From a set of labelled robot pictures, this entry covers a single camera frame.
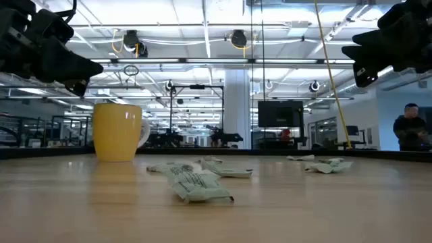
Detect black metal frame rig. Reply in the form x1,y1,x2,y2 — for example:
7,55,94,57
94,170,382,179
169,84,225,136

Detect small black desk monitor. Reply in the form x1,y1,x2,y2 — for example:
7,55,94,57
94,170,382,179
345,125,367,146

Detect black looped ceiling cable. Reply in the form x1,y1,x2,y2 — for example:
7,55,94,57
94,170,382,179
123,64,140,77

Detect long ceiling light strip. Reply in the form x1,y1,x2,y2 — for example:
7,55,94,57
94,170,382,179
90,57,356,65

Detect black hanging cable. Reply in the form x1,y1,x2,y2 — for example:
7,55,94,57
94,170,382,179
260,0,267,150
250,0,254,150

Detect yellow hanging cable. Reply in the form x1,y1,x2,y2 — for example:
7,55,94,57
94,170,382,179
313,0,353,150

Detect yellow mug with white handle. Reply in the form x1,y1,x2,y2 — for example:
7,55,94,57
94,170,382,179
92,103,151,163

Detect white building column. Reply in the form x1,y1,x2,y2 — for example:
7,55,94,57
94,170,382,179
223,69,252,150

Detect person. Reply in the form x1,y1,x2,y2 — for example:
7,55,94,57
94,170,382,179
392,103,430,152

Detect black table frame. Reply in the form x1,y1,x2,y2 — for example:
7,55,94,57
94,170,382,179
0,146,432,163

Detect black monitor screen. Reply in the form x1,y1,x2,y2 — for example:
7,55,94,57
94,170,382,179
258,100,304,128

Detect black ceiling cord reel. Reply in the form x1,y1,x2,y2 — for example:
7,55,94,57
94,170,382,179
122,29,149,59
230,29,248,49

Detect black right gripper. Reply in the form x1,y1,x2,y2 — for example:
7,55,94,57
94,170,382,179
341,0,432,89

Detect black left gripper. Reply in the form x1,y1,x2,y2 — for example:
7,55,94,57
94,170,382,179
0,0,104,97

